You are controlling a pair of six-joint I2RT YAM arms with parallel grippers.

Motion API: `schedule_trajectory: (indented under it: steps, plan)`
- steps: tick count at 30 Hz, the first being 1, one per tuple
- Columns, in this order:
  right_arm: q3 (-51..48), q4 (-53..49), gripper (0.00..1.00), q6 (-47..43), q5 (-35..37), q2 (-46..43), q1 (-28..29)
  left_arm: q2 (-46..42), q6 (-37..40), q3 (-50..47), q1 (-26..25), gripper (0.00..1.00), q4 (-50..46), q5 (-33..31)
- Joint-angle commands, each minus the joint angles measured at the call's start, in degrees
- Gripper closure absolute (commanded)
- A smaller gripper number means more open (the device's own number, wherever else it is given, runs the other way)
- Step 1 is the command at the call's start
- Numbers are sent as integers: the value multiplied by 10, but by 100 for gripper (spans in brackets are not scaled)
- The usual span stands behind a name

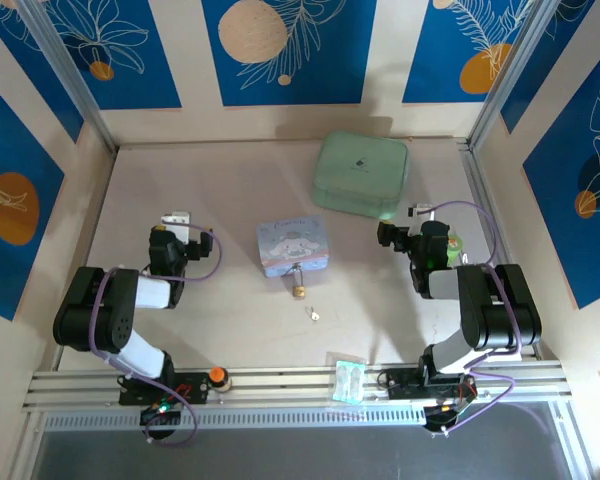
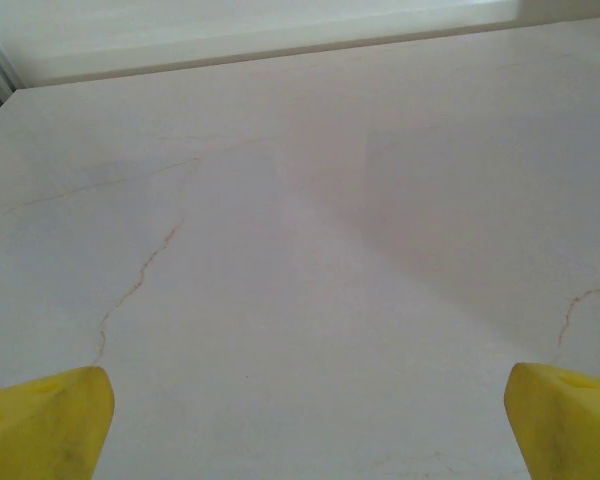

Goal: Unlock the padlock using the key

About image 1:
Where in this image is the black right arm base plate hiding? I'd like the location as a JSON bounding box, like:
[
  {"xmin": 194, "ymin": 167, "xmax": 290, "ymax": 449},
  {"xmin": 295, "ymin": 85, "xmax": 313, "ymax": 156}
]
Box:
[{"xmin": 385, "ymin": 367, "xmax": 477, "ymax": 402}]

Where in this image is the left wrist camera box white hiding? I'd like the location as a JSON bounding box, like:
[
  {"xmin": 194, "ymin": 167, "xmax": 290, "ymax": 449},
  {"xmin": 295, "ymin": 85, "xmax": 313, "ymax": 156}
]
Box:
[{"xmin": 160, "ymin": 211, "xmax": 192, "ymax": 243}]

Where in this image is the aluminium frame rail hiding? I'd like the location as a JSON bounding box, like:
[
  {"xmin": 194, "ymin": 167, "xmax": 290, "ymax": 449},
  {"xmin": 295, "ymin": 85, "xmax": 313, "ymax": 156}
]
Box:
[{"xmin": 21, "ymin": 358, "xmax": 574, "ymax": 412}]

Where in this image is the small brass padlock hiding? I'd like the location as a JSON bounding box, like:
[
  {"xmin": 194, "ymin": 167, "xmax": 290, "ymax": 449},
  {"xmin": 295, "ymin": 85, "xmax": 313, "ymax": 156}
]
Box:
[{"xmin": 288, "ymin": 264, "xmax": 309, "ymax": 301}]

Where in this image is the lilac cartoon dog storage box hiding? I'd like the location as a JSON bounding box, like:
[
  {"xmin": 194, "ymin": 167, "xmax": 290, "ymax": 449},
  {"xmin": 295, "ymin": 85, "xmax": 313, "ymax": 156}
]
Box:
[{"xmin": 256, "ymin": 214, "xmax": 330, "ymax": 280}]

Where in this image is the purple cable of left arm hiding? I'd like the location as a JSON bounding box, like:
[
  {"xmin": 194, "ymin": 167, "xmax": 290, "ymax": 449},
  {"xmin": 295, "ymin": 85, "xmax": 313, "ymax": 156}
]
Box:
[{"xmin": 89, "ymin": 223, "xmax": 224, "ymax": 447}]

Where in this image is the mint green zip pouch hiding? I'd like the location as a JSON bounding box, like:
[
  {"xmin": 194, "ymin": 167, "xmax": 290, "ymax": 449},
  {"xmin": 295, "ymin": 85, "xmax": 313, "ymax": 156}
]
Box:
[{"xmin": 310, "ymin": 129, "xmax": 412, "ymax": 221}]

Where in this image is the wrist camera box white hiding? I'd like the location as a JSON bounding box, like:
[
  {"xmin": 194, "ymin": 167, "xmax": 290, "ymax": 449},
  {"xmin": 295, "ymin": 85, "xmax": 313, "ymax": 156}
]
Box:
[
  {"xmin": 408, "ymin": 202, "xmax": 438, "ymax": 222},
  {"xmin": 160, "ymin": 211, "xmax": 192, "ymax": 243}
]

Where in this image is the aluminium side rail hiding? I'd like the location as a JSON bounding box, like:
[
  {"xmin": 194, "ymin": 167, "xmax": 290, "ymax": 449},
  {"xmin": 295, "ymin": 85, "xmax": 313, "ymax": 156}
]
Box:
[{"xmin": 456, "ymin": 138, "xmax": 542, "ymax": 362}]

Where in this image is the black electronics board with wires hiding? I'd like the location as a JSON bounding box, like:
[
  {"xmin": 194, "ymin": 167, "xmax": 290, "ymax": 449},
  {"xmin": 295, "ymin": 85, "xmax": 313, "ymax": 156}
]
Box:
[
  {"xmin": 139, "ymin": 403, "xmax": 182, "ymax": 428},
  {"xmin": 422, "ymin": 401, "xmax": 475, "ymax": 435}
]

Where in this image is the aluminium frame post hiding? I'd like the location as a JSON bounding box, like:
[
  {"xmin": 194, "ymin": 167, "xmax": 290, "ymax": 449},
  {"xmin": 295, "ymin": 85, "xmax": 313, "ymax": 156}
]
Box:
[
  {"xmin": 17, "ymin": 0, "xmax": 119, "ymax": 154},
  {"xmin": 467, "ymin": 0, "xmax": 557, "ymax": 151}
]

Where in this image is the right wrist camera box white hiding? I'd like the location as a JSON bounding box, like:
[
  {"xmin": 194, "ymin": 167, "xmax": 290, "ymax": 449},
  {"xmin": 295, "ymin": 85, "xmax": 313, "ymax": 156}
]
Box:
[{"xmin": 408, "ymin": 202, "xmax": 438, "ymax": 222}]

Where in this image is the green cylinder with orange label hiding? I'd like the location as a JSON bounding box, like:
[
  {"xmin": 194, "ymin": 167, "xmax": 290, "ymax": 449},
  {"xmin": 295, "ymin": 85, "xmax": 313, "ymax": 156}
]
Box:
[{"xmin": 446, "ymin": 234, "xmax": 465, "ymax": 267}]

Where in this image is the grey slotted cable duct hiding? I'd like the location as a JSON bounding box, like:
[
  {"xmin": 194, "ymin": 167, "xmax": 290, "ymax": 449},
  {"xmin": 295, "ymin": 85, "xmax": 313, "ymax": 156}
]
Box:
[{"xmin": 41, "ymin": 406, "xmax": 429, "ymax": 433}]

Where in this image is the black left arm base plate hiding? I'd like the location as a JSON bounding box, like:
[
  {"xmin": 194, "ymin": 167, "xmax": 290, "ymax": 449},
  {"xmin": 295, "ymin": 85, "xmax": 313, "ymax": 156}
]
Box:
[{"xmin": 118, "ymin": 370, "xmax": 213, "ymax": 407}]

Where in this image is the clear plastic bag with pads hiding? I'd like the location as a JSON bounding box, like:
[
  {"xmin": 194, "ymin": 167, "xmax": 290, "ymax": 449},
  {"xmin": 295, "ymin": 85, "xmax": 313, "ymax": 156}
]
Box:
[{"xmin": 325, "ymin": 351, "xmax": 369, "ymax": 404}]

